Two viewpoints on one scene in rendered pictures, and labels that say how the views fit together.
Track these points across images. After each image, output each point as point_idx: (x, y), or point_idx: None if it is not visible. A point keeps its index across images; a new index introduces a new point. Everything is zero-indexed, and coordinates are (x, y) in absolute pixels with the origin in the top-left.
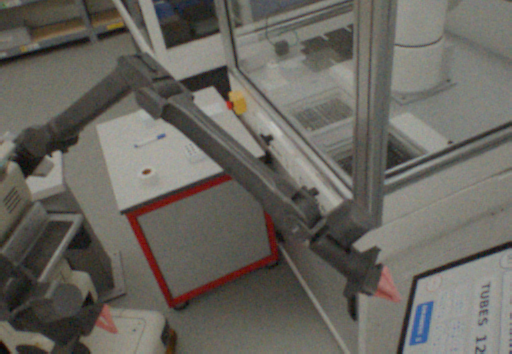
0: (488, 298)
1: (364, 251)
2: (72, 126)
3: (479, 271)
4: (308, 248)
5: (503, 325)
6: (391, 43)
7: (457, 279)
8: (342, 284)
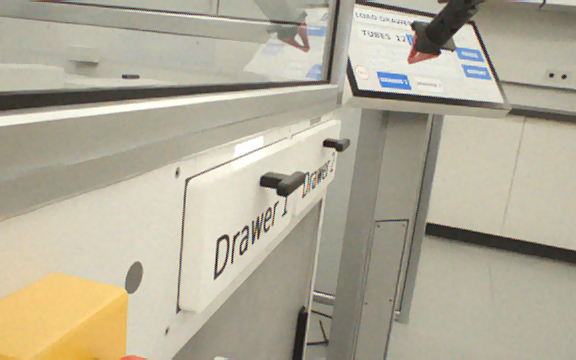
0: (373, 32)
1: (418, 33)
2: None
3: (353, 36)
4: (477, 11)
5: (388, 25)
6: None
7: (359, 52)
8: (289, 342)
